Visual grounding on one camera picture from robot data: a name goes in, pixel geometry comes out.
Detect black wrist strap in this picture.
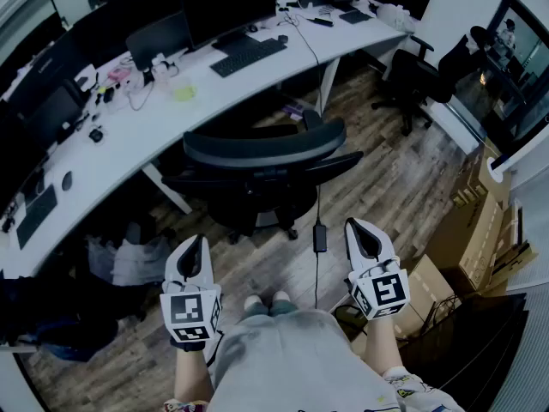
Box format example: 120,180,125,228
169,336,208,353

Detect small black monitor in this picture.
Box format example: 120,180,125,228
126,13,194,73

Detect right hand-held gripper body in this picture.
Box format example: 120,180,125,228
347,258,412,321

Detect dark glass window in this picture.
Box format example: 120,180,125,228
448,0,549,154

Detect clear bottle with yellow liquid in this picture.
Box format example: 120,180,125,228
172,75,198,101

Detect large cardboard box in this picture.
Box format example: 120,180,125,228
428,191,505,291

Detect black monitor with lettered back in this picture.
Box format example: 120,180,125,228
6,27,94,115

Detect black adapter cable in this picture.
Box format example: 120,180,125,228
278,11,327,311

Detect crumpled white plastic bag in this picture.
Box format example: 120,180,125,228
377,3,417,33

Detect person's right printed sleeve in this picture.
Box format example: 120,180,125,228
381,365,467,412

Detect person's jeans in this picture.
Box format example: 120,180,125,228
244,299,298,319

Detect person's printed sleeve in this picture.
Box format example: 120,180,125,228
381,365,467,412
162,397,211,412

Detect black mesh office chair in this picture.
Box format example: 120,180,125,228
161,109,365,245

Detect large black monitor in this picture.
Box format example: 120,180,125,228
179,0,278,52

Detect small black keyboard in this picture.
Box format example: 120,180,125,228
338,9,373,25

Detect white sack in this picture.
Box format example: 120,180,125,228
85,233,172,287

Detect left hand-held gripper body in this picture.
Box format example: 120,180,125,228
159,277,223,343

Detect black swivel chair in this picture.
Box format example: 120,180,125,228
371,26,488,136

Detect dark bag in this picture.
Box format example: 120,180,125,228
0,272,121,362

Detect purple box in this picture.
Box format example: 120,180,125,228
282,103,306,123

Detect person's grey top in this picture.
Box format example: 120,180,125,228
209,309,400,412

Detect person's left printed sleeve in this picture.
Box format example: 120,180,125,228
162,397,211,412

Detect black flat panel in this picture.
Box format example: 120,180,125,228
402,292,528,392

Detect person's left forearm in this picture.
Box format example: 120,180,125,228
173,345,215,403

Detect person's right forearm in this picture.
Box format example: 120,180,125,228
364,315,407,377

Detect long white office desk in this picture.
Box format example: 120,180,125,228
0,0,412,281

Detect white round appliance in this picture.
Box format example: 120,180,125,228
486,152,512,184

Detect black power adapter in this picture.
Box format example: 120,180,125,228
312,224,328,253

